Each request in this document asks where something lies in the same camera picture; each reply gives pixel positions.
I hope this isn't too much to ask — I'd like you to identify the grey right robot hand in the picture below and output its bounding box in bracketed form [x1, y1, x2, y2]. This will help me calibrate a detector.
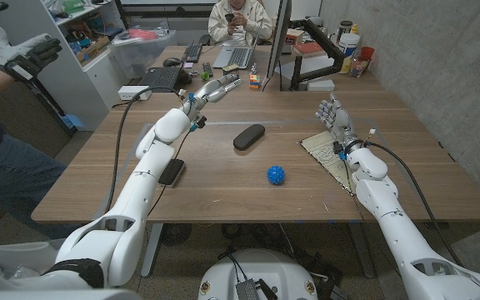
[315, 92, 360, 153]

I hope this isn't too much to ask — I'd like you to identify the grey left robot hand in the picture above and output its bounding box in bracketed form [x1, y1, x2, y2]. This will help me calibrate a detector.
[182, 73, 244, 117]

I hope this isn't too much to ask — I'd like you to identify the black glasses case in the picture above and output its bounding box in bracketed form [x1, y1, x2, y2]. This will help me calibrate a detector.
[232, 123, 267, 152]

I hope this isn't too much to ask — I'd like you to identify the blue spiky ball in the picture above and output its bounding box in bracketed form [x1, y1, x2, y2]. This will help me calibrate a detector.
[266, 165, 287, 186]

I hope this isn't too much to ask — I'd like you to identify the flat white box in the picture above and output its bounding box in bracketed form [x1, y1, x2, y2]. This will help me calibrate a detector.
[306, 78, 336, 93]

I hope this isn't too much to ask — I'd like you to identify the small black keyboard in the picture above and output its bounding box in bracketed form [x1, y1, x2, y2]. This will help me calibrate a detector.
[181, 41, 204, 64]

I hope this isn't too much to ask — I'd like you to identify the black laptop keyboard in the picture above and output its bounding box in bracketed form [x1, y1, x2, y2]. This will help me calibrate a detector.
[138, 66, 192, 93]

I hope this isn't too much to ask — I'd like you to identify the silver laptop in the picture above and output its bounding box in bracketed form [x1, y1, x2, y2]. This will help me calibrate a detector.
[212, 22, 264, 70]

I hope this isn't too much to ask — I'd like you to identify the clear jar with small items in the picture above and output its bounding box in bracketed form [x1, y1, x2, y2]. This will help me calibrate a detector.
[350, 56, 370, 78]

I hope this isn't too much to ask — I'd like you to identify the white power adapter box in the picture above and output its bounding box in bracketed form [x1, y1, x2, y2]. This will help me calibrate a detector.
[117, 85, 153, 102]

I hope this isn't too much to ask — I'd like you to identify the red cup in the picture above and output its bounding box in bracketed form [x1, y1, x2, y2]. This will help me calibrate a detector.
[359, 46, 376, 63]

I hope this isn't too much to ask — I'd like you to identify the clear plastic storage bin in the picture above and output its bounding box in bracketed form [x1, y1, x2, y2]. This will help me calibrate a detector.
[107, 29, 178, 80]

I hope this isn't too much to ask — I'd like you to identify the white plastic jar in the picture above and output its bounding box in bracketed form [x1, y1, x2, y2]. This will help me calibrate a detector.
[338, 32, 361, 59]

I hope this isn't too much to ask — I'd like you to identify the red book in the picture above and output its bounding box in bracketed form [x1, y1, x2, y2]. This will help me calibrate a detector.
[292, 40, 328, 58]

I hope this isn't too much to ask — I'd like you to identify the black flat rectangular device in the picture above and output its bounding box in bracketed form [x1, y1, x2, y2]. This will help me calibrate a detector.
[157, 158, 187, 188]

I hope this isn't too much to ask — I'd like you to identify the seated person in white jacket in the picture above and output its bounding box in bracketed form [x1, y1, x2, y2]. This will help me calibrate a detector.
[207, 0, 273, 47]

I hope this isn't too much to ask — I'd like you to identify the dark computer monitor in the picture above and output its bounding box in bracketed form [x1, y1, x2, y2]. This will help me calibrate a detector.
[266, 0, 293, 80]

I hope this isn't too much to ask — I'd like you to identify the dark lidded bottle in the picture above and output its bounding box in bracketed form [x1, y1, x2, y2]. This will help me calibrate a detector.
[337, 20, 354, 43]

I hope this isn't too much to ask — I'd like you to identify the brown cardboard box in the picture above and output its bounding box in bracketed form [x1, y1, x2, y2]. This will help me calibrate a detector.
[285, 27, 306, 46]

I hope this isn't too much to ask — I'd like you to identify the cardboard box with clutter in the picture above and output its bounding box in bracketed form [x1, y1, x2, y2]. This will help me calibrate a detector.
[75, 35, 111, 63]

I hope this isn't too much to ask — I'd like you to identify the grey table leg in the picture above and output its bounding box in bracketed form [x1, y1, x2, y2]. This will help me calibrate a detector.
[140, 223, 164, 278]
[347, 222, 376, 279]

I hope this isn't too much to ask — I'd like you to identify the white shelf cabinet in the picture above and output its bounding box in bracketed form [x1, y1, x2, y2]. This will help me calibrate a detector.
[0, 0, 131, 133]

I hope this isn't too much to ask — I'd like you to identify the round black fan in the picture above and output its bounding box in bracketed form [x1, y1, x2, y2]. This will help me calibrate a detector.
[160, 223, 193, 247]

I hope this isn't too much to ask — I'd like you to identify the white robot torso base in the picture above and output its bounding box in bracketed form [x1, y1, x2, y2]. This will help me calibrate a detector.
[197, 248, 319, 300]

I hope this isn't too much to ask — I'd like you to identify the white black glove with tracker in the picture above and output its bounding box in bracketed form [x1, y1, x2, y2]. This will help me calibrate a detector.
[0, 25, 63, 83]

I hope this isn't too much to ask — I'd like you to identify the standing person in jeans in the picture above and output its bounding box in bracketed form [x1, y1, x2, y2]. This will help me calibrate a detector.
[0, 106, 83, 241]

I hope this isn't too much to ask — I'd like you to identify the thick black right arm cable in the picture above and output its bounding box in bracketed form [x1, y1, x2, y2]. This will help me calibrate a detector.
[362, 140, 465, 268]

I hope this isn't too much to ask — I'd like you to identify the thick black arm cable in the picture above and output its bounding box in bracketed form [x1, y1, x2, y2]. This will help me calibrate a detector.
[362, 140, 465, 268]
[104, 86, 187, 213]

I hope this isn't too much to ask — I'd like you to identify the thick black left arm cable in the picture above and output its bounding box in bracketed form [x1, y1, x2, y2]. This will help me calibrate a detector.
[104, 86, 187, 213]

